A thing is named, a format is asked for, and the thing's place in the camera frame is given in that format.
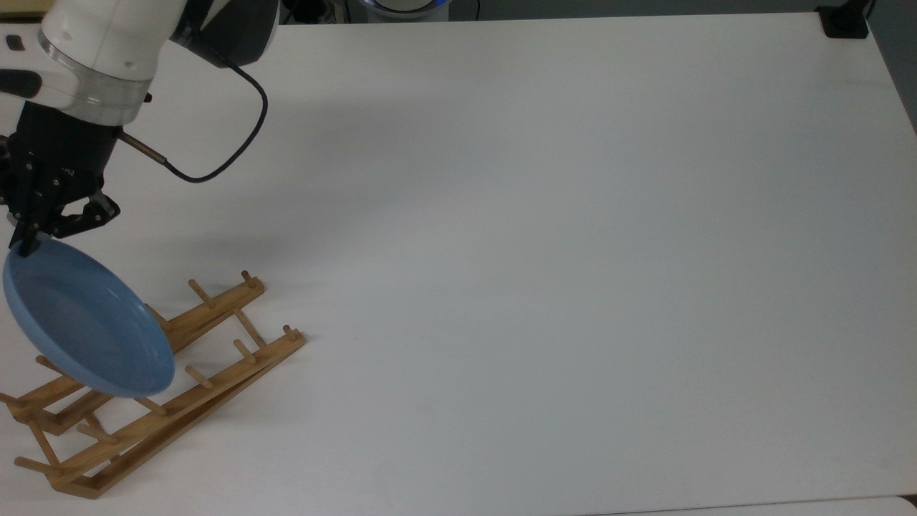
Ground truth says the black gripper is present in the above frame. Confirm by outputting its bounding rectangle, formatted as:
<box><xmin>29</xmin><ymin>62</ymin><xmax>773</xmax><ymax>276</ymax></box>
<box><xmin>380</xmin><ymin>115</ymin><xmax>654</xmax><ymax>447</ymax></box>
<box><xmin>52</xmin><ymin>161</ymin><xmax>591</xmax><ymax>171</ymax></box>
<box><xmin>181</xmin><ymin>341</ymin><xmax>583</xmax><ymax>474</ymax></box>
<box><xmin>0</xmin><ymin>102</ymin><xmax>121</xmax><ymax>258</ymax></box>

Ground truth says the blue round plate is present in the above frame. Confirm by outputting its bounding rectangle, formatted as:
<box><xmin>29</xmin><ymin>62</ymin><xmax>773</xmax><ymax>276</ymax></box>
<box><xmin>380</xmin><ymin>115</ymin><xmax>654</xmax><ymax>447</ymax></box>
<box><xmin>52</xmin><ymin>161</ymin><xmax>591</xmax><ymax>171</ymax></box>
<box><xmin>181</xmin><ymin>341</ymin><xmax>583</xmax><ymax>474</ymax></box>
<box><xmin>2</xmin><ymin>236</ymin><xmax>177</xmax><ymax>399</ymax></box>

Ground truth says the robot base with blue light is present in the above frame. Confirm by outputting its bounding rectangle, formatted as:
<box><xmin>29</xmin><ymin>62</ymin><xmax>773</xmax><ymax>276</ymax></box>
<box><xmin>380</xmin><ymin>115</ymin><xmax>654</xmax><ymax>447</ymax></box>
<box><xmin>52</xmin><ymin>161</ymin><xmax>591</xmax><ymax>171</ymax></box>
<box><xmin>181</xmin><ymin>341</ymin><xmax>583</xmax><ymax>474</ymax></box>
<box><xmin>358</xmin><ymin>0</ymin><xmax>452</xmax><ymax>16</ymax></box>

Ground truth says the wooden plate rack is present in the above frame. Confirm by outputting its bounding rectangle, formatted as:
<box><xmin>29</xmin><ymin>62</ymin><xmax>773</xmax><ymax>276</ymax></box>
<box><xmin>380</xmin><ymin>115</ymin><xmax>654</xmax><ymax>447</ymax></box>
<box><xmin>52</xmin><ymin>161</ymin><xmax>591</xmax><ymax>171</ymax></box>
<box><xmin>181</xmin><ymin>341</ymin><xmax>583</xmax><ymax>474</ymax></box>
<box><xmin>0</xmin><ymin>269</ymin><xmax>307</xmax><ymax>501</ymax></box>

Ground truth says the beige wooden desk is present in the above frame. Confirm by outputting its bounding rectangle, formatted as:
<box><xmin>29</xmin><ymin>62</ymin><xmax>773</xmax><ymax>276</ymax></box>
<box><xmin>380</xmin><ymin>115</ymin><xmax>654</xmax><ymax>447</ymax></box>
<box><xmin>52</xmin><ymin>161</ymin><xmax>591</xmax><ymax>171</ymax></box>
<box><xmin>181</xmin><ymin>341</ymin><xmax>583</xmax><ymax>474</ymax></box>
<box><xmin>0</xmin><ymin>0</ymin><xmax>57</xmax><ymax>19</ymax></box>

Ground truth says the black table clamp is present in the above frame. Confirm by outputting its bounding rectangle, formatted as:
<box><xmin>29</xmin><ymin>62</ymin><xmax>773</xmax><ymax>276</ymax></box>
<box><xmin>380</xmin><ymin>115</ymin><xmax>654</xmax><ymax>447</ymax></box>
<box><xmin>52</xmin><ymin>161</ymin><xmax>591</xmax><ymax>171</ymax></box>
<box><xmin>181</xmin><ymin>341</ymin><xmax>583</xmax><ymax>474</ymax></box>
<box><xmin>815</xmin><ymin>0</ymin><xmax>876</xmax><ymax>39</ymax></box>

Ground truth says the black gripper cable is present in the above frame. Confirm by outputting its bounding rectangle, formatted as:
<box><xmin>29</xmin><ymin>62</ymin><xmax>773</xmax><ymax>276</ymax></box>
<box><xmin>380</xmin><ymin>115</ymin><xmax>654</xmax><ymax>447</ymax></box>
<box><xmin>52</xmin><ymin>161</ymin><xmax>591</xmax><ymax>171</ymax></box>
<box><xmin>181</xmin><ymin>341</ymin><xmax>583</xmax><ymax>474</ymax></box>
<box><xmin>118</xmin><ymin>59</ymin><xmax>270</xmax><ymax>184</ymax></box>

